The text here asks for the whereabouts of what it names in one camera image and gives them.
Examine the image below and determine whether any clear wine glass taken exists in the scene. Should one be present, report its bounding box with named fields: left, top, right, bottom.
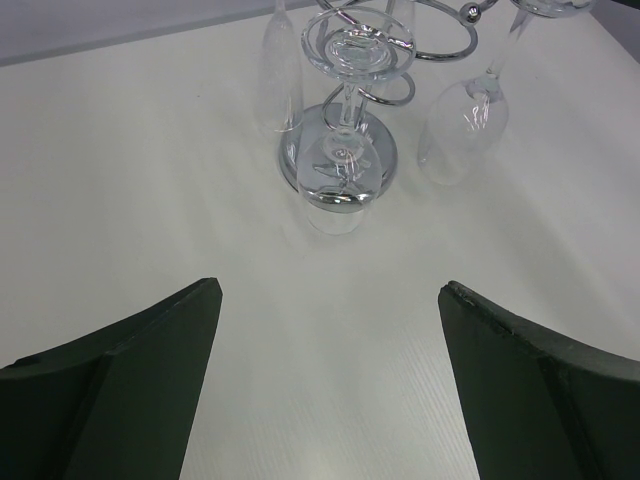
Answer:
left=296, top=5, right=416, bottom=235

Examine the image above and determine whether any chrome wine glass rack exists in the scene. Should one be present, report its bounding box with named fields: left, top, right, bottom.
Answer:
left=279, top=1, right=485, bottom=214

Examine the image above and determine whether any clear wine glass left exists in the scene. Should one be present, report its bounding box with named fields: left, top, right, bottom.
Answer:
left=256, top=0, right=304, bottom=133

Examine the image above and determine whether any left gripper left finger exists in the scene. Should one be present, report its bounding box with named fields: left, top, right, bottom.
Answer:
left=1, top=278, right=223, bottom=479

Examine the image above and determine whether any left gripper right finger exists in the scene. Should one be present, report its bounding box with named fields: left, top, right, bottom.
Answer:
left=438, top=281, right=639, bottom=479

